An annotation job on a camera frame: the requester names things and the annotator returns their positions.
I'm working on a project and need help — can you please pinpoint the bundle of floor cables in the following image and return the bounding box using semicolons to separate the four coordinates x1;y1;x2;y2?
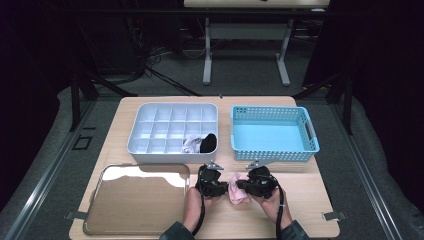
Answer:
126;16;202;98

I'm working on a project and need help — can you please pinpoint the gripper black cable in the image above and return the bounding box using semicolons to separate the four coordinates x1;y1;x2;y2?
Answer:
191;188;206;237
268;174;286;240

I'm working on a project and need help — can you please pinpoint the black horizontal frame bar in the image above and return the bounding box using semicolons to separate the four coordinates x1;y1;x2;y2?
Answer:
49;8;334;18

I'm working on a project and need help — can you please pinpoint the blue perforated plastic basket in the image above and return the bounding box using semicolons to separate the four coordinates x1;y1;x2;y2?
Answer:
230;105;320;163

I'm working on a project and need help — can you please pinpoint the aluminium floor rail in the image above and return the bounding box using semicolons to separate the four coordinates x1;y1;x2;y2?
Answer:
328;103;405;240
0;99;98;240

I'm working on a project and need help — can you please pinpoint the person's left hand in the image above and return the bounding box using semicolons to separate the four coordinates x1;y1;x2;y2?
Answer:
182;187;221;233

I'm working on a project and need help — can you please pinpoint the pink sock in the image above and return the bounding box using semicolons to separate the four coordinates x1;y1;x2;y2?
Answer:
227;171;252;206

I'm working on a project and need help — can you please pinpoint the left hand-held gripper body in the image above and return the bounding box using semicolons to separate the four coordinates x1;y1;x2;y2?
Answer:
195;160;224;198

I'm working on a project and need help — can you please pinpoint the person's right hand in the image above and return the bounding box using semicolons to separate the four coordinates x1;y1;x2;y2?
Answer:
249;189;294;230

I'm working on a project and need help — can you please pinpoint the black metal stand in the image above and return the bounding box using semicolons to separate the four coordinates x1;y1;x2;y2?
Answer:
68;71;138;133
293;71;355;136

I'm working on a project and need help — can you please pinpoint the white sock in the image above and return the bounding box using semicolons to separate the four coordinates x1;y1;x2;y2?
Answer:
182;134;203;154

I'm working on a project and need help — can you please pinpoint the desk with white legs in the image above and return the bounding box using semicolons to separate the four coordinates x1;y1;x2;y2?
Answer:
183;0;331;87

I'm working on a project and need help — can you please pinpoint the white compartment organizer box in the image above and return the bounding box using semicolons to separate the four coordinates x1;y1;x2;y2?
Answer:
126;102;219;165

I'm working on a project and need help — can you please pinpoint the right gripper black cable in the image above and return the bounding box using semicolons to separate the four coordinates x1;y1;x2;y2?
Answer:
268;174;286;240

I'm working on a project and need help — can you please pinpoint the grey tape tab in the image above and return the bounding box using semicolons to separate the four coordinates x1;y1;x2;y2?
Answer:
322;211;348;222
64;210;88;221

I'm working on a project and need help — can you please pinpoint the black sock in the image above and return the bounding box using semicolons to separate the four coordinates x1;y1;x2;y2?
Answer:
199;133;218;154

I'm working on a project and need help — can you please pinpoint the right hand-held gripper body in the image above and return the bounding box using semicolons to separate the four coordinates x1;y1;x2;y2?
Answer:
245;160;280;200

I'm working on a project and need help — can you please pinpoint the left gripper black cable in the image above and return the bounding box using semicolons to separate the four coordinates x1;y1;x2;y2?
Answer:
191;188;206;237

